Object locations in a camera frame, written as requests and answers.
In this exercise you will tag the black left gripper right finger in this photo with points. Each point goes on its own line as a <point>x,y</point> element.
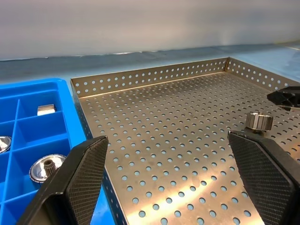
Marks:
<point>264,178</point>

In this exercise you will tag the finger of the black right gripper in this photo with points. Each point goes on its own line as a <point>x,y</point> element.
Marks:
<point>277,98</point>
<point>290,89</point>

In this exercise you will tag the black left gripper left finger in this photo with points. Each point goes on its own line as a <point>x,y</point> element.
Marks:
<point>77,182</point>

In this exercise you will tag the blue compartment bin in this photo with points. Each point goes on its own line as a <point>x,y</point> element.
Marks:
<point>42,131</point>

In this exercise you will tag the perforated metal tray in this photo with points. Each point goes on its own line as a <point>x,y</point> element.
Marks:
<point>164,117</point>

